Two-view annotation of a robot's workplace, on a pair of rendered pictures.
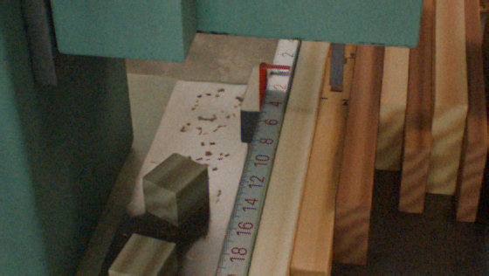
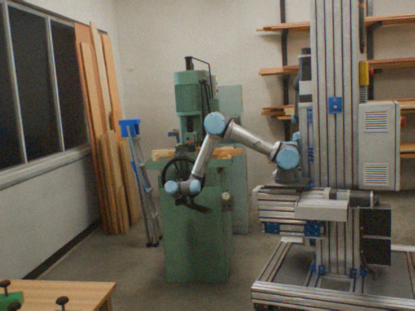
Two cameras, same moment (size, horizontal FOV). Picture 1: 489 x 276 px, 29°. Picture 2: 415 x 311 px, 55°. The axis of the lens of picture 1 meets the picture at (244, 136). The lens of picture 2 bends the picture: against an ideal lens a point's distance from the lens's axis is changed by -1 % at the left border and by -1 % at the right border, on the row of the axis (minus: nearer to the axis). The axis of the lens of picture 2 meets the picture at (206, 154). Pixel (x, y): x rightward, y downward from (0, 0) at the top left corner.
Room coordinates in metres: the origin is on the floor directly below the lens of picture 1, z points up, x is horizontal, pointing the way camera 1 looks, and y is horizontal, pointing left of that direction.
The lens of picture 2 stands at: (0.58, -2.94, 1.34)
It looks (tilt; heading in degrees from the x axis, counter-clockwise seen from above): 9 degrees down; 89
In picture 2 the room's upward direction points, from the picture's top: 4 degrees counter-clockwise
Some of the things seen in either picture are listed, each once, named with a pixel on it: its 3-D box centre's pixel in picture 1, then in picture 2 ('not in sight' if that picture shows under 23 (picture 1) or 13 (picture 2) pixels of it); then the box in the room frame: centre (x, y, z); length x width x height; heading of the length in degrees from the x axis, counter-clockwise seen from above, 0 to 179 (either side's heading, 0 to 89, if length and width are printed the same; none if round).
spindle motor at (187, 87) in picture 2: not in sight; (187, 93); (0.52, -0.06, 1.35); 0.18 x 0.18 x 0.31
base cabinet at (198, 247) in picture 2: not in sight; (199, 222); (0.54, 0.06, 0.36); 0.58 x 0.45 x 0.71; 80
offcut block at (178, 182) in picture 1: (176, 189); not in sight; (0.57, 0.06, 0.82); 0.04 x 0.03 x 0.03; 143
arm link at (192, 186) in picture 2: not in sight; (190, 186); (0.52, -0.73, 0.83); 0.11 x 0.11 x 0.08; 79
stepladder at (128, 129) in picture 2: not in sight; (141, 182); (0.03, 0.65, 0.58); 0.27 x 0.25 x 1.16; 173
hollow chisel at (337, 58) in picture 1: (337, 51); not in sight; (0.52, -0.06, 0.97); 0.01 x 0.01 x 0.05; 80
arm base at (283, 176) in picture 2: not in sight; (287, 172); (1.07, -0.72, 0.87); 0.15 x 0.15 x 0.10
